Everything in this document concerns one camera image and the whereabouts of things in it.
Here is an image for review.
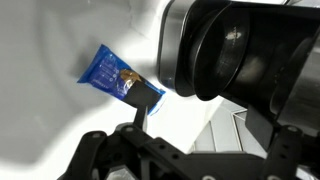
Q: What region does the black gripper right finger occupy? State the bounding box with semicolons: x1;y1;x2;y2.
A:
245;106;303;180

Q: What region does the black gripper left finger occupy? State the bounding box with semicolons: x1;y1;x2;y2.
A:
119;105;194;180

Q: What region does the silver round plate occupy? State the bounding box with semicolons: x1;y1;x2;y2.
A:
189;7;250;101

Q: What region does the black silver coffee maker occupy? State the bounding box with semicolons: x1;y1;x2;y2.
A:
157;0;320;136

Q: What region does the blue snack packet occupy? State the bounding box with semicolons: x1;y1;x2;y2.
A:
78;44;166;115

